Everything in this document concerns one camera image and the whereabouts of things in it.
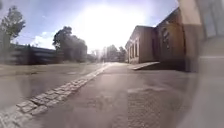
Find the tree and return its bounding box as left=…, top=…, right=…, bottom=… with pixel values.
left=0, top=5, right=27, bottom=51

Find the long low building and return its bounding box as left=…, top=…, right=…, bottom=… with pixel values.
left=0, top=43, right=64, bottom=66

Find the large brick building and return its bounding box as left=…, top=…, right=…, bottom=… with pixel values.
left=154, top=0, right=224, bottom=73

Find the grey asphalt road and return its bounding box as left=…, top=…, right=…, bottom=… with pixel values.
left=0, top=62, right=108, bottom=111

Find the dark clump of trees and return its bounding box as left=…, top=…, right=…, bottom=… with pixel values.
left=52, top=25, right=89, bottom=63

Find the group of trees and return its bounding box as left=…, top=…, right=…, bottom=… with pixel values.
left=99, top=44, right=128, bottom=63

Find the gabled brick building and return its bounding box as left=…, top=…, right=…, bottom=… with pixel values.
left=124, top=25, right=159, bottom=65

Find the grey asphalt path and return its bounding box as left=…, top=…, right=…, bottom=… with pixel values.
left=19, top=62, right=224, bottom=128

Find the concrete ramp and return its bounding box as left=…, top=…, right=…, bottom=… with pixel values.
left=128, top=61, right=161, bottom=71

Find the cobblestone strip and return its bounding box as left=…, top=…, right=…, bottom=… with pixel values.
left=0, top=62, right=113, bottom=128

